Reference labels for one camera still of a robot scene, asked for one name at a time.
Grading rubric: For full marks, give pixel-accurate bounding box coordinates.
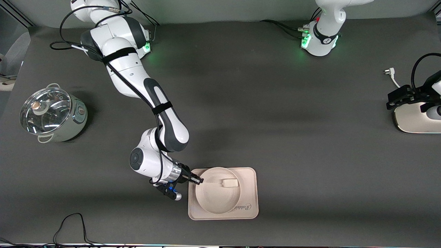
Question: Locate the pale green electric pot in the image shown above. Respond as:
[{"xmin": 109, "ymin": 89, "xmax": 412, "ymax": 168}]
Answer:
[{"xmin": 20, "ymin": 83, "xmax": 88, "ymax": 143}]

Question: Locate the beige plastic object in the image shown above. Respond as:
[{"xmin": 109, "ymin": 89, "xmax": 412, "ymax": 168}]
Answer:
[{"xmin": 0, "ymin": 76, "xmax": 16, "ymax": 92}]

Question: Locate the white power plug cable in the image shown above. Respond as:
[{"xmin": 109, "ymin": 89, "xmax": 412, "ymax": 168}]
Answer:
[{"xmin": 383, "ymin": 68, "xmax": 402, "ymax": 88}]

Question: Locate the round cream plate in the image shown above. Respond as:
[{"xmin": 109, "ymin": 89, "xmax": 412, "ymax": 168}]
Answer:
[{"xmin": 195, "ymin": 167, "xmax": 242, "ymax": 214}]

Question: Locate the thin black table cable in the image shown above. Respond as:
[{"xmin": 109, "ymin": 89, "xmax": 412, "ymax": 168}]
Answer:
[{"xmin": 0, "ymin": 213, "xmax": 114, "ymax": 247}]

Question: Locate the black base cable bundle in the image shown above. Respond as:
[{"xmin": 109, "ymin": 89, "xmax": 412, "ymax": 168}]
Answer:
[
  {"xmin": 260, "ymin": 7, "xmax": 322, "ymax": 38},
  {"xmin": 131, "ymin": 0, "xmax": 161, "ymax": 42}
]

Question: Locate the glass pot lid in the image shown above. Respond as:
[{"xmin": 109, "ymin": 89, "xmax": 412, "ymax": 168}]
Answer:
[{"xmin": 20, "ymin": 87, "xmax": 72, "ymax": 135}]

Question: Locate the cream tray with bear print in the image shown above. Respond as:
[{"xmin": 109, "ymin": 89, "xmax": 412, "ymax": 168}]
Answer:
[{"xmin": 188, "ymin": 167, "xmax": 259, "ymax": 221}]

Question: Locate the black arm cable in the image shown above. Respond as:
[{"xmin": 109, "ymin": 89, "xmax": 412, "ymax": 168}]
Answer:
[
  {"xmin": 50, "ymin": 0, "xmax": 180, "ymax": 186},
  {"xmin": 411, "ymin": 53, "xmax": 441, "ymax": 91}
]

